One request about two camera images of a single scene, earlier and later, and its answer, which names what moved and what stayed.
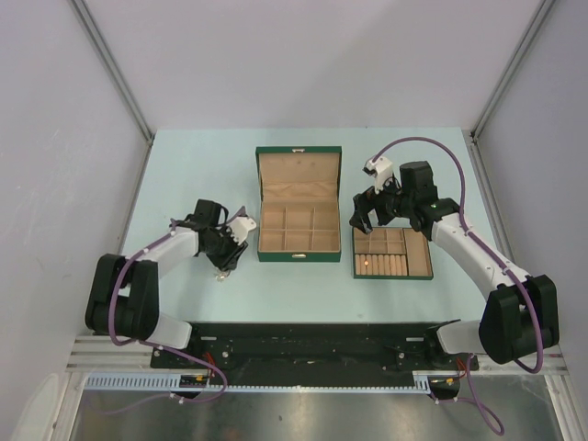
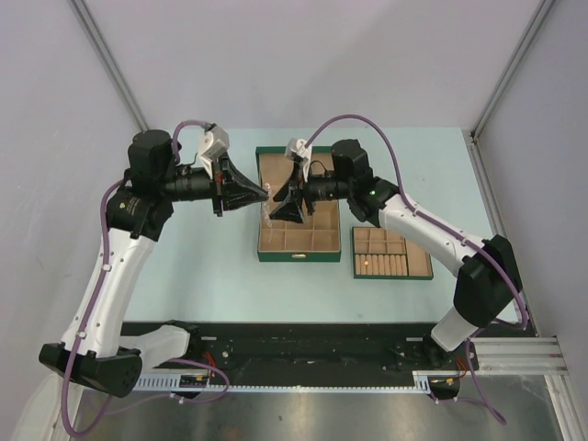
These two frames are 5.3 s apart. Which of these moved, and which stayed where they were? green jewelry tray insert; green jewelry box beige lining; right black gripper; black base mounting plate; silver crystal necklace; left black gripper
Moved: right black gripper; silver crystal necklace; left black gripper
Stayed: black base mounting plate; green jewelry box beige lining; green jewelry tray insert
